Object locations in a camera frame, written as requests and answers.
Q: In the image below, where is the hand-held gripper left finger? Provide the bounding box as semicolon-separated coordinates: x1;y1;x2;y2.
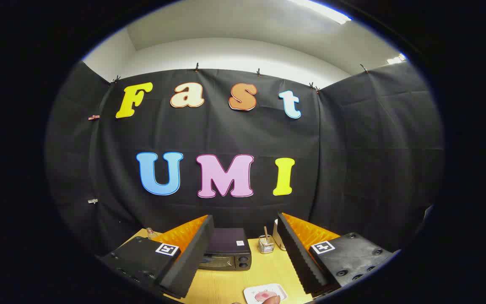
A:
100;214;215;299

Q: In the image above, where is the glass jar with stick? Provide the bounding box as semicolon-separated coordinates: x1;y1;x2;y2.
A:
258;226;275;254

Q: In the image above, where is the black toaster oven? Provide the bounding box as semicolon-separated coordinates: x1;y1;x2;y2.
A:
198;228;252;271

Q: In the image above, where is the white square plate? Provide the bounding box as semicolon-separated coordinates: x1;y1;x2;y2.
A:
243;283;288;304

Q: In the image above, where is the long ceiling light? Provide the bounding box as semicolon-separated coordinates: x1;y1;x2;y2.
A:
287;0;352;25

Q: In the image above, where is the black backdrop cloth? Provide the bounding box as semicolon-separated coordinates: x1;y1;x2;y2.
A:
45;61;444;258

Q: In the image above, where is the white toaster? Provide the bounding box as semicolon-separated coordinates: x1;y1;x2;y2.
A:
273;219;286;251

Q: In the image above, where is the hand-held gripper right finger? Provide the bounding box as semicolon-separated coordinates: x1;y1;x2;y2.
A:
277;212;395;296

